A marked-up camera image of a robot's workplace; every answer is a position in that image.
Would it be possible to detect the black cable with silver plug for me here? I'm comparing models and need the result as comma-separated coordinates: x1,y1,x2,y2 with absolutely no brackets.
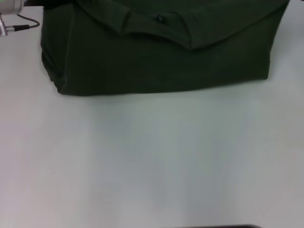
0,13,40,37

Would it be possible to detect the dark green FREE t-shirt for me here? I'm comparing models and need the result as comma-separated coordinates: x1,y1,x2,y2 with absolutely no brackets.
39,0,289,97

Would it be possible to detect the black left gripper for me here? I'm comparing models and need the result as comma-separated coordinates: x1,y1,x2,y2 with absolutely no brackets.
23,0,46,7

